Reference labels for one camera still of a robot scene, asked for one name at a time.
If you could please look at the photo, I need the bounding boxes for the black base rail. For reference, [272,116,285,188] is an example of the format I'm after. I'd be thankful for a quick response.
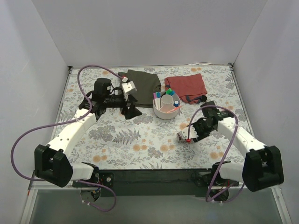
[72,168,239,198]

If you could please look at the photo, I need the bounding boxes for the teal cap white marker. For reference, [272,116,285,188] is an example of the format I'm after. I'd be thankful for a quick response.
[156,92,161,110]

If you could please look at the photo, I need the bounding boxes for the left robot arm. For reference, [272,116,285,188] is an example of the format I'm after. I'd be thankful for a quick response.
[34,77,142,187]

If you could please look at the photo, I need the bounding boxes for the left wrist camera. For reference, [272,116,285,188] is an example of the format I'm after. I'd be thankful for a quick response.
[121,81,137,95]

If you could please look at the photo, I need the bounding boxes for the red folded cloth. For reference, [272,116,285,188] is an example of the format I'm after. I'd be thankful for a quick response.
[164,73,207,104]

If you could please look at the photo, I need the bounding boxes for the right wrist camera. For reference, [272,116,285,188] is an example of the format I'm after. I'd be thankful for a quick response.
[180,126,198,142]

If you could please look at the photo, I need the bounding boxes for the pink cap white marker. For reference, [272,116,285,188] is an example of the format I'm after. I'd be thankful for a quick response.
[153,92,158,109]

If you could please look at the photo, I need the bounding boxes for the blue and grey stubby marker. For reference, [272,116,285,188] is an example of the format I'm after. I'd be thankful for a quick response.
[173,100,179,107]

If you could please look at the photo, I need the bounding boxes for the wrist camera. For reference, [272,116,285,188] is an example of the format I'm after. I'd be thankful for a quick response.
[121,81,137,95]
[180,126,198,142]

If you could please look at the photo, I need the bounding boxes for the orange pink pen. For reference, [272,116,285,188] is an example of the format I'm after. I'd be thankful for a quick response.
[166,106,183,113]

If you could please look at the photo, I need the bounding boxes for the floral table mat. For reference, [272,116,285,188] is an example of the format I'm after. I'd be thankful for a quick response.
[69,65,249,169]

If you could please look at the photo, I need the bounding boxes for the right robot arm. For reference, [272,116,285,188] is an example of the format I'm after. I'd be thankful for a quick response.
[187,101,284,192]

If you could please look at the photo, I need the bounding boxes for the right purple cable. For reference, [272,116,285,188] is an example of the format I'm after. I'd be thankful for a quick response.
[185,105,246,203]

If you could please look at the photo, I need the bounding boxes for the pink pencil case tube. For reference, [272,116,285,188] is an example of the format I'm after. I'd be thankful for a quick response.
[176,132,185,141]

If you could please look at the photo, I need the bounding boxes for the green cap black highlighter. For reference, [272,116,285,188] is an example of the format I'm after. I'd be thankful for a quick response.
[166,88,173,95]

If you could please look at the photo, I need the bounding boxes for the olive green folded cloth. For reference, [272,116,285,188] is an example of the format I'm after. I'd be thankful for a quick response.
[118,70,161,108]

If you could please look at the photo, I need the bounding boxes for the white round divided organizer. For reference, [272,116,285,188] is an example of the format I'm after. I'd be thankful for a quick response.
[153,91,181,120]

